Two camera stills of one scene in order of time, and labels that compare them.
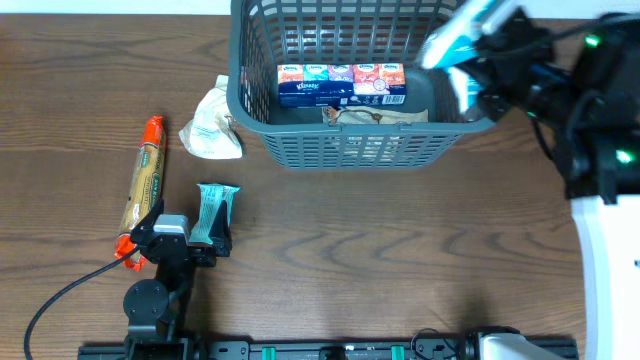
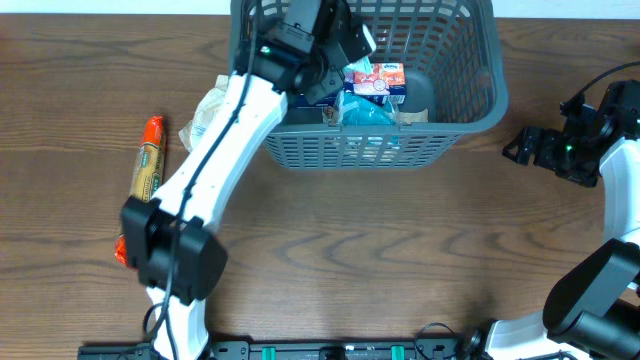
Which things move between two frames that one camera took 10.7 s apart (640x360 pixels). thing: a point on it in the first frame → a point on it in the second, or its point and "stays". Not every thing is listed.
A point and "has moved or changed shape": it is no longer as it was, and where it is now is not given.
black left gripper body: x=199 y=256 → x=315 y=80
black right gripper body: x=533 y=86 → x=566 y=156
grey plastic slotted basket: x=265 y=33 stays
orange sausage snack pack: x=146 y=189 stays
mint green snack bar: x=211 y=197 has moved or changed shape
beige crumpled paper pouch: x=209 y=133 stays
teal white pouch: x=457 y=42 → x=358 y=110
